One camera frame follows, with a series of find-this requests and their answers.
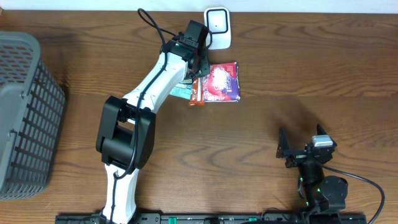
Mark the teal wet wipes packet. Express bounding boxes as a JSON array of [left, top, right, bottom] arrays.
[[169, 81, 193, 100]]

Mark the red purple pad packet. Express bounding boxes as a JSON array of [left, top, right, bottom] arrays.
[[201, 62, 241, 103]]

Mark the orange chocolate bar wrapper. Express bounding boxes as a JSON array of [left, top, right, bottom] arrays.
[[189, 78, 205, 106]]

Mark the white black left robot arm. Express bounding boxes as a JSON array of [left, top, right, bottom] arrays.
[[96, 21, 210, 223]]

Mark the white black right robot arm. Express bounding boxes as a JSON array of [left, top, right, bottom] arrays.
[[276, 125, 348, 213]]

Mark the grey plastic mesh basket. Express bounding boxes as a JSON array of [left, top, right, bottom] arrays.
[[1, 31, 66, 200]]

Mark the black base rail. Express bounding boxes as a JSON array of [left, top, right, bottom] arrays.
[[55, 212, 368, 224]]

